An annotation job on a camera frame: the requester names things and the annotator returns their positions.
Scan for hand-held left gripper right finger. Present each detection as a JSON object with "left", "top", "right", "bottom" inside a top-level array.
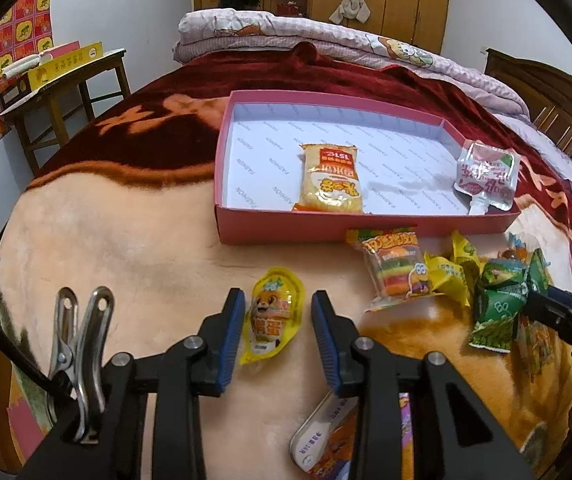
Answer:
[{"left": 311, "top": 289, "right": 536, "bottom": 480}]

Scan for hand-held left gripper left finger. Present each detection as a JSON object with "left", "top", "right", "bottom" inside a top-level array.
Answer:
[{"left": 16, "top": 287, "right": 247, "bottom": 480}]

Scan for yellow egg snack packet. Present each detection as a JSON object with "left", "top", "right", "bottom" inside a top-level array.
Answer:
[{"left": 238, "top": 266, "right": 307, "bottom": 366}]

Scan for green snack packet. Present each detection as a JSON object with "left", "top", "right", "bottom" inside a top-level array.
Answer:
[
  {"left": 467, "top": 279, "right": 532, "bottom": 355},
  {"left": 480, "top": 247, "right": 551, "bottom": 295}
]

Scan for clear blue jelly packet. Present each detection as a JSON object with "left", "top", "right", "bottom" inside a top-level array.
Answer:
[{"left": 506, "top": 232, "right": 542, "bottom": 262}]

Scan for yellow candy packet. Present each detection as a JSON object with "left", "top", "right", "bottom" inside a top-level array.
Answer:
[
  {"left": 423, "top": 254, "right": 472, "bottom": 307},
  {"left": 450, "top": 230, "right": 485, "bottom": 281}
]

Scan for burger gummy packet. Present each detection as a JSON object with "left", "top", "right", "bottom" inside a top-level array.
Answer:
[{"left": 346, "top": 227, "right": 441, "bottom": 313}]

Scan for clear red jelly pouch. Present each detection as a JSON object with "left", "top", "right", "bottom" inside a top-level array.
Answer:
[{"left": 452, "top": 139, "right": 521, "bottom": 216}]

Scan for yellow rice cracker packet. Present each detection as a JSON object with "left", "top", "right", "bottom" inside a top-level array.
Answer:
[{"left": 293, "top": 142, "right": 369, "bottom": 215}]

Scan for pink cardboard box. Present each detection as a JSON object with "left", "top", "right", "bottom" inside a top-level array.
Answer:
[{"left": 213, "top": 90, "right": 522, "bottom": 246}]

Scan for orange fruit gummy packet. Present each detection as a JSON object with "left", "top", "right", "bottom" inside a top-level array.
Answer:
[{"left": 516, "top": 321, "right": 572, "bottom": 363}]

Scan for white orange snack packet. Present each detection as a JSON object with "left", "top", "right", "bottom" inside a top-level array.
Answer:
[{"left": 289, "top": 389, "right": 413, "bottom": 477}]

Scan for lavender bed sheet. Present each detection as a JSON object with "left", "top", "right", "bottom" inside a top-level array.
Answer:
[{"left": 493, "top": 110, "right": 572, "bottom": 241}]

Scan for metal spring clip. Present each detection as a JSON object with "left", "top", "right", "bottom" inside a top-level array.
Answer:
[{"left": 47, "top": 286, "right": 117, "bottom": 445}]

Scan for red and cream plush blanket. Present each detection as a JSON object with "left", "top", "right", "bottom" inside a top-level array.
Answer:
[{"left": 0, "top": 42, "right": 572, "bottom": 480}]

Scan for wooden headboard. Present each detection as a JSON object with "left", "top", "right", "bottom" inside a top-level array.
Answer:
[{"left": 483, "top": 47, "right": 572, "bottom": 178}]

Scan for wooden side table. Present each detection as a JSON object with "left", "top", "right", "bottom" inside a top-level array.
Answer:
[{"left": 0, "top": 47, "right": 133, "bottom": 173}]

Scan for folded pink cartoon quilt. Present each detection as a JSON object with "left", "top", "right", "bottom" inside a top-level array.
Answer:
[{"left": 172, "top": 7, "right": 534, "bottom": 122}]

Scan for long yellow box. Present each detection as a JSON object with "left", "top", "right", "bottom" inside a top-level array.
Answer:
[{"left": 26, "top": 40, "right": 105, "bottom": 92}]

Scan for hanging beige towel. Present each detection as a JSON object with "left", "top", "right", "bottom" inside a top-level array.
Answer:
[{"left": 328, "top": 0, "right": 373, "bottom": 26}]

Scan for white paper roll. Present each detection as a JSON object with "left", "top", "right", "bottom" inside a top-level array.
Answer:
[{"left": 0, "top": 51, "right": 56, "bottom": 79}]

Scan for black cable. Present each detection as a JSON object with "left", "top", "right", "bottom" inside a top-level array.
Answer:
[{"left": 0, "top": 287, "right": 74, "bottom": 403}]

